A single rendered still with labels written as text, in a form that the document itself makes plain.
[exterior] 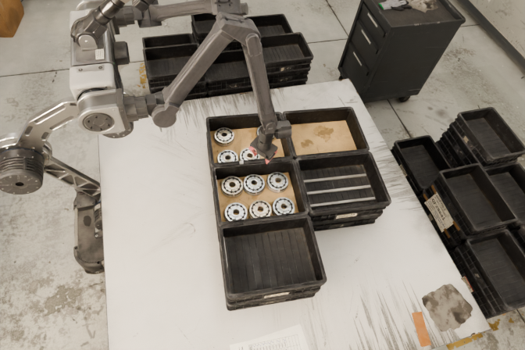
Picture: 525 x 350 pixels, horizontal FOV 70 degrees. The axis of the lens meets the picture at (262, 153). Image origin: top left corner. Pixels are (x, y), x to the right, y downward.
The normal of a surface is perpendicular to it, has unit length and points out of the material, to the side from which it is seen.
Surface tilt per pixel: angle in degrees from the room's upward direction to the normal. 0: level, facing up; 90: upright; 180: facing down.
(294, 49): 0
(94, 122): 90
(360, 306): 0
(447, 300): 2
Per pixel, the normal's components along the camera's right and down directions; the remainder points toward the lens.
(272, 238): 0.10, -0.58
